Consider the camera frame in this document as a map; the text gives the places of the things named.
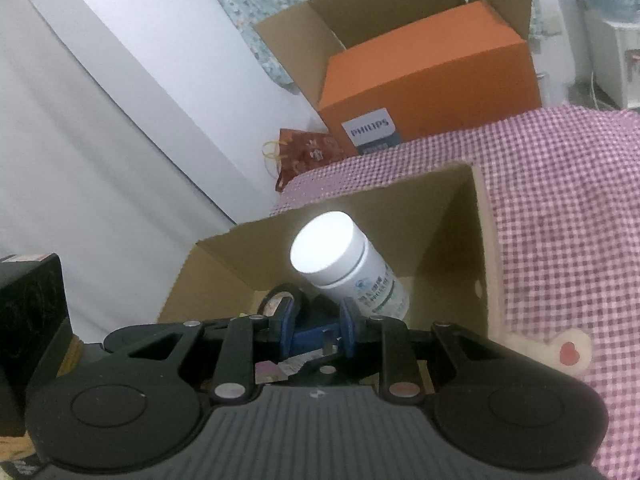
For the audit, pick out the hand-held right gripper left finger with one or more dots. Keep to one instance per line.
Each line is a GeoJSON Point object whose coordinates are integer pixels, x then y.
{"type": "Point", "coordinates": [286, 327]}

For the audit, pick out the red gift bag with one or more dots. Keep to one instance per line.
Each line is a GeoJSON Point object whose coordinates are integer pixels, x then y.
{"type": "Point", "coordinates": [305, 152]}

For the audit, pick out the black tape roll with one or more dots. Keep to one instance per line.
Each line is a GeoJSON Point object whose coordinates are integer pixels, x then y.
{"type": "Point", "coordinates": [292, 288]}

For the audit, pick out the white plastic bottle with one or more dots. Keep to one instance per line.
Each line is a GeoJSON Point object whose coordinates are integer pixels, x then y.
{"type": "Point", "coordinates": [350, 260]}

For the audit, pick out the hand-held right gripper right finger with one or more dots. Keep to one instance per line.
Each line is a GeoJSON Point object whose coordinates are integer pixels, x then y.
{"type": "Point", "coordinates": [347, 325]}

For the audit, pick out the beige mat with red heart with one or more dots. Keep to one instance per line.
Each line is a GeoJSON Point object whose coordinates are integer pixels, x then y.
{"type": "Point", "coordinates": [545, 355]}

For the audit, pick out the tall open cardboard box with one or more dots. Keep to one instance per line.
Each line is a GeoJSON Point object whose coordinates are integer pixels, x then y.
{"type": "Point", "coordinates": [310, 40]}

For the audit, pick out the white water dispenser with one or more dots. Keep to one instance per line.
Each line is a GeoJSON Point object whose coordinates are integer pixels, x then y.
{"type": "Point", "coordinates": [615, 50]}

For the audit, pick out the large cardboard box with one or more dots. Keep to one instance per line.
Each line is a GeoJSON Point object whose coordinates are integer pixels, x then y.
{"type": "Point", "coordinates": [440, 240]}

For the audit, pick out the orange box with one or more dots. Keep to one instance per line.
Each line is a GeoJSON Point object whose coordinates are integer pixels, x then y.
{"type": "Point", "coordinates": [425, 75]}

